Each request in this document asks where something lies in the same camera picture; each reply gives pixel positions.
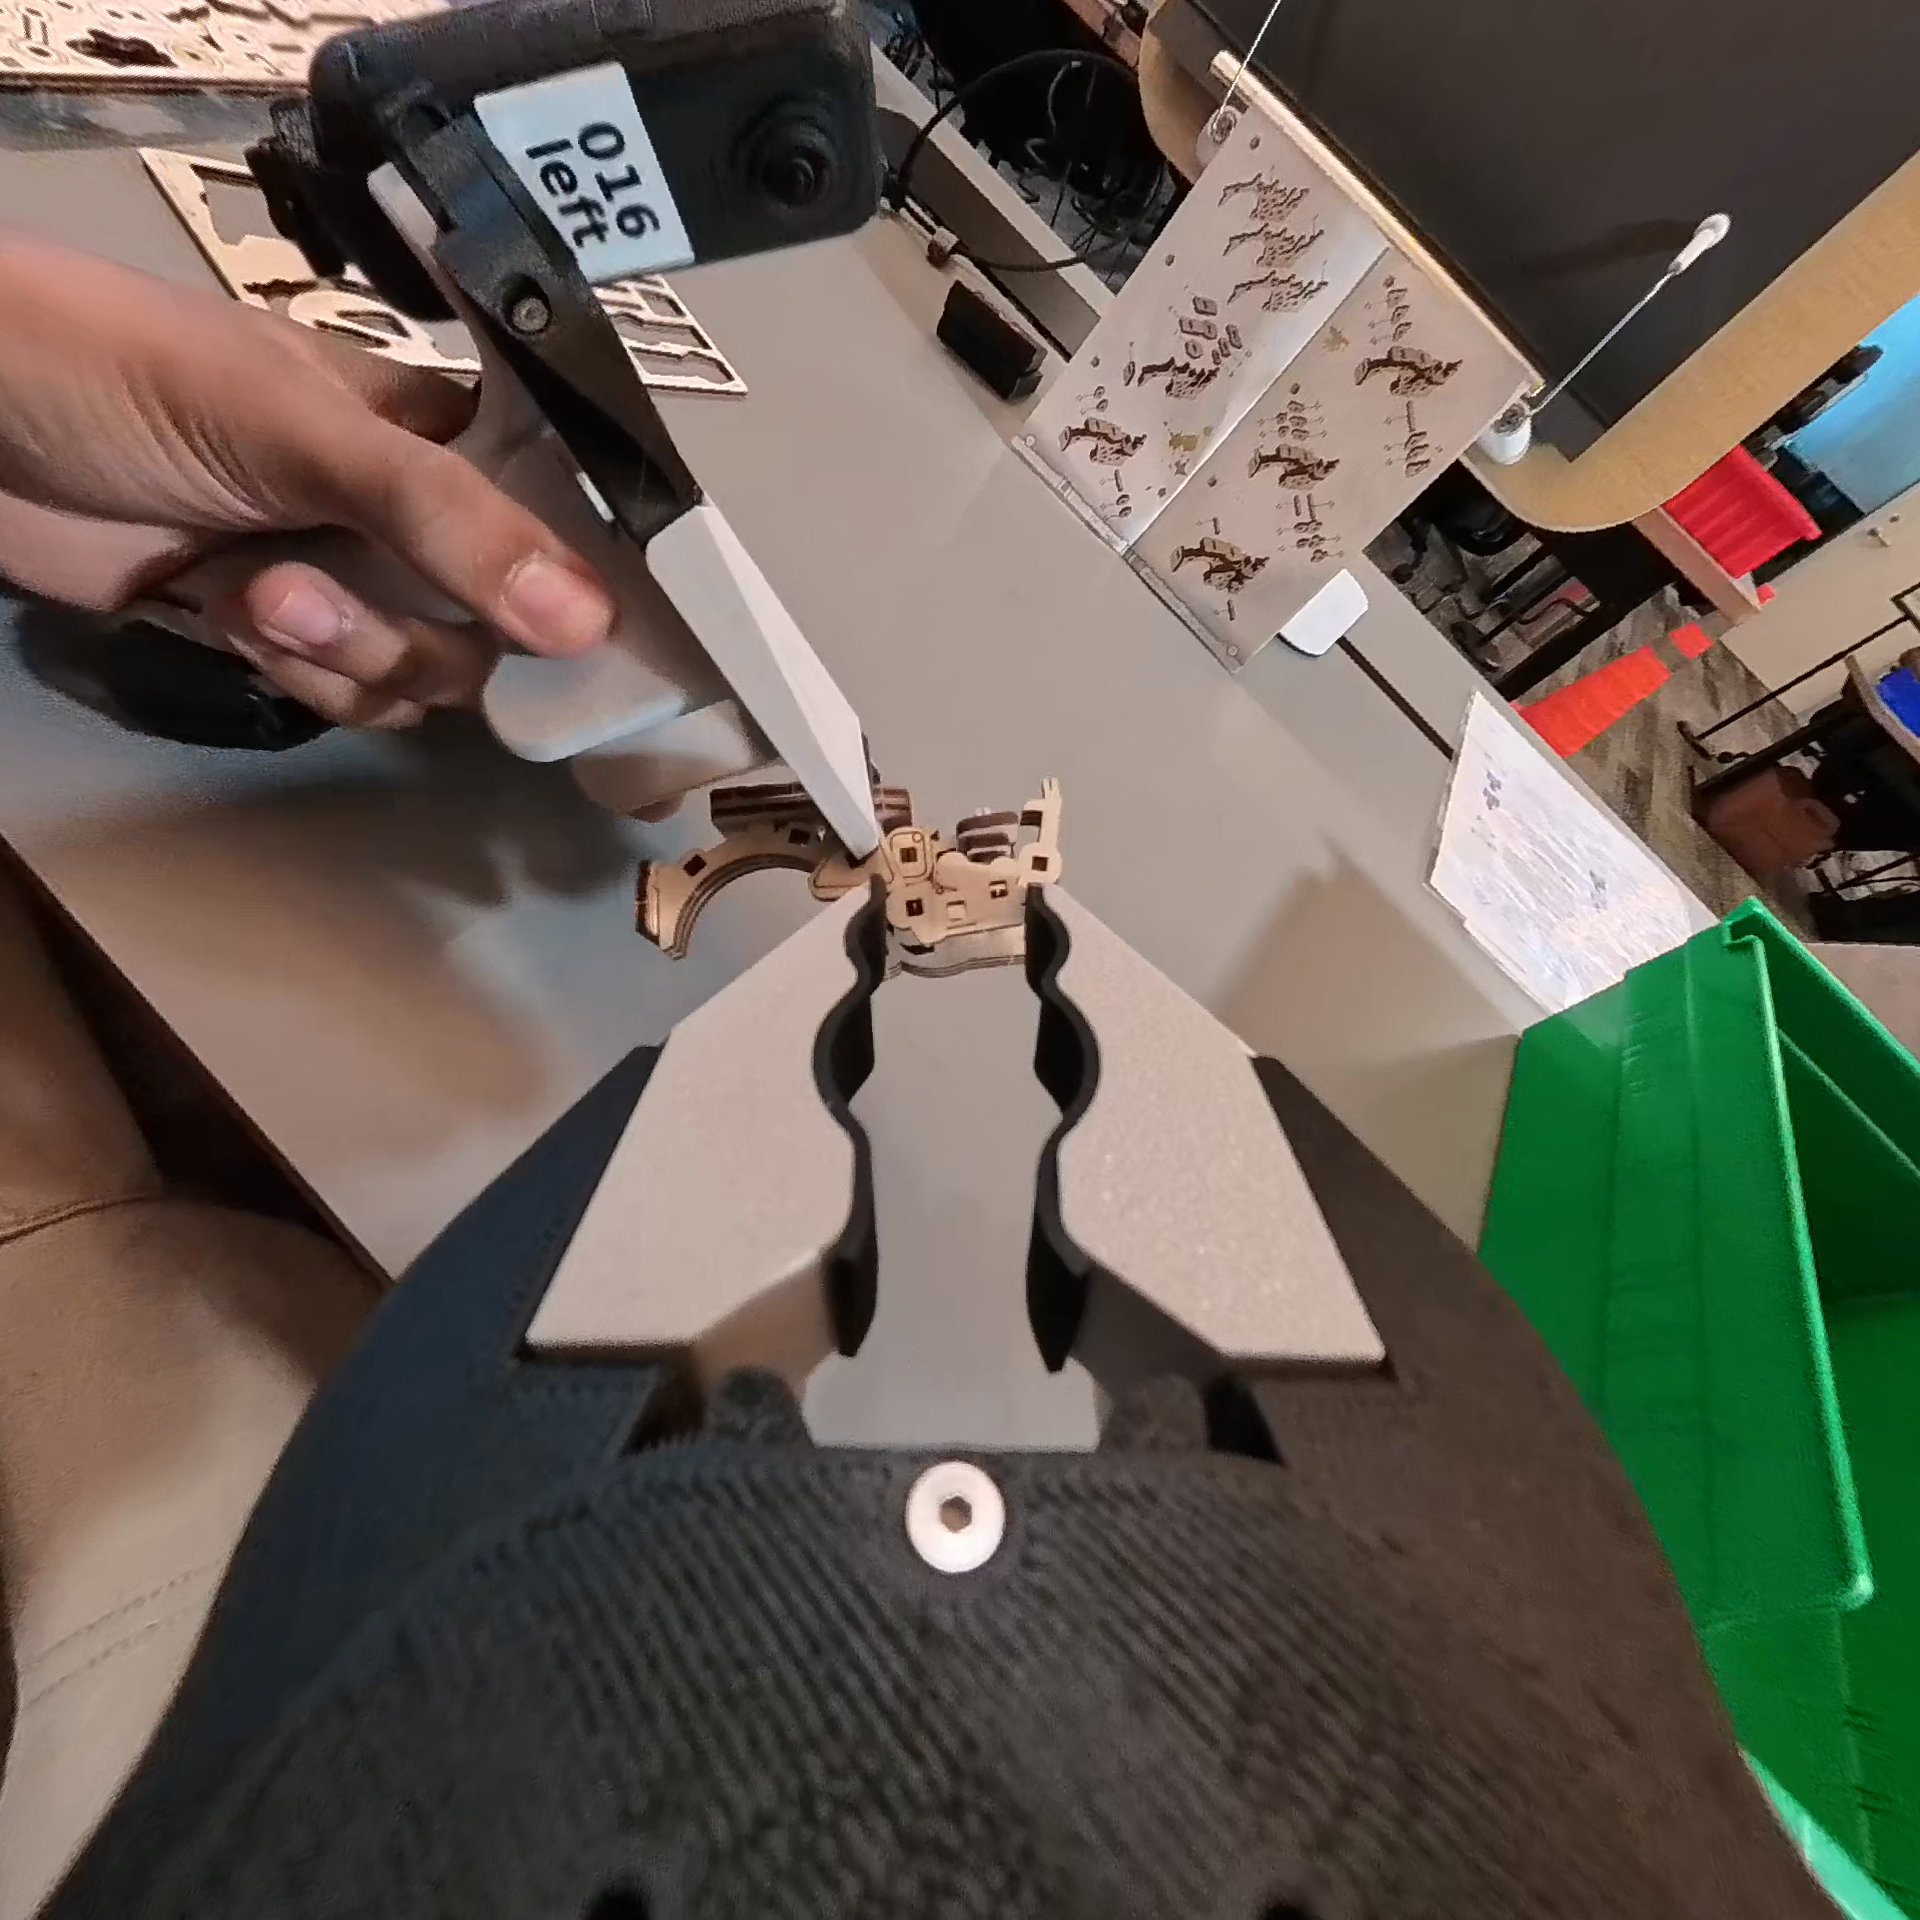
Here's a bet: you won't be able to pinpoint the black wood-edged panel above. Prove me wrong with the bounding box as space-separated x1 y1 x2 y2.
1137 0 1920 535

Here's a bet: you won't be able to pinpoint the laminated paper sheet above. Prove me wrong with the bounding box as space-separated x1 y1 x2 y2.
1422 689 1720 1015

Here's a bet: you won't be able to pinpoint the layered wooden puzzle model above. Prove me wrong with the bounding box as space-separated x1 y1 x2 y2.
637 771 1070 982

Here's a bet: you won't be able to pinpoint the green plastic bin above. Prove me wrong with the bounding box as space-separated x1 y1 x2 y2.
1475 897 1920 1920

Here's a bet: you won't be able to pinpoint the small wooden puzzle piece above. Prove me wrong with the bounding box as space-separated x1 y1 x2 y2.
885 862 1037 949

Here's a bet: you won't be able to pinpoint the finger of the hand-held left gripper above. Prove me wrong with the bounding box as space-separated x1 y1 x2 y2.
645 500 891 867

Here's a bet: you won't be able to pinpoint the black power adapter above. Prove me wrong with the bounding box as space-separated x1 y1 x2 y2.
938 282 1049 402

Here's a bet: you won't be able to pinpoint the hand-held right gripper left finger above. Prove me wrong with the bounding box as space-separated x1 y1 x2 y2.
524 884 882 1375

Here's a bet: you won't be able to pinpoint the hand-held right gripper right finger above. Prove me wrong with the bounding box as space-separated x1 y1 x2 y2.
1025 883 1392 1375

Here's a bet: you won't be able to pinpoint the grey desk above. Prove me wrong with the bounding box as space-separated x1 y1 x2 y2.
0 45 1727 1306

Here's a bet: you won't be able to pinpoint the punched-out wooden puzzle sheet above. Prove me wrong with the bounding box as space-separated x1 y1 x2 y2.
140 139 751 405

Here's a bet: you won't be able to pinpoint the black cable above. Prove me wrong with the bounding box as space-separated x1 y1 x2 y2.
882 50 1141 272

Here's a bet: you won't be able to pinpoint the white stand base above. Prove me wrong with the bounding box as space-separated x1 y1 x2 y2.
1279 569 1372 660

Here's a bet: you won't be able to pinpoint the person's trousers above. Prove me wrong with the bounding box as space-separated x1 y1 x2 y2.
0 839 394 1920

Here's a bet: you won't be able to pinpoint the person's left hand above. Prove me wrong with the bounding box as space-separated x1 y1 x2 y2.
0 223 621 731

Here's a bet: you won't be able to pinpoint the acrylic instruction sheet stand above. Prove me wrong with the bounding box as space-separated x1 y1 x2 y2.
1014 116 1542 672

